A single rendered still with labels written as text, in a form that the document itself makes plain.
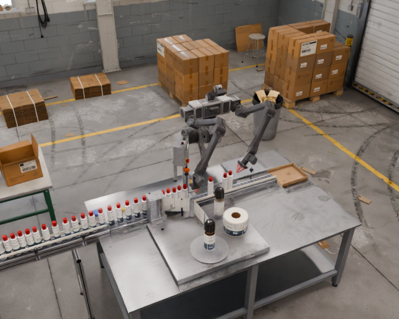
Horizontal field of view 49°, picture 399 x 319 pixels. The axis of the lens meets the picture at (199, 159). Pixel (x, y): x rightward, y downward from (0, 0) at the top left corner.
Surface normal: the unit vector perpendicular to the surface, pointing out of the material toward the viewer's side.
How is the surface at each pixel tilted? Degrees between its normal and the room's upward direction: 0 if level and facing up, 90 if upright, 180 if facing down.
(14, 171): 90
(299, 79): 90
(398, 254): 0
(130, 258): 0
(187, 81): 90
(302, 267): 0
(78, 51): 90
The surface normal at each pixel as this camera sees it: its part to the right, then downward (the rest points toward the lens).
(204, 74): 0.45, 0.48
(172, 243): 0.00, -0.83
